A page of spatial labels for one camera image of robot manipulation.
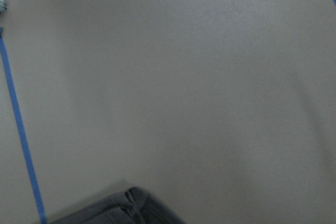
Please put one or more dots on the brown t-shirt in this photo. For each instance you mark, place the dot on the brown t-shirt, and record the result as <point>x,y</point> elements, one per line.
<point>134,205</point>

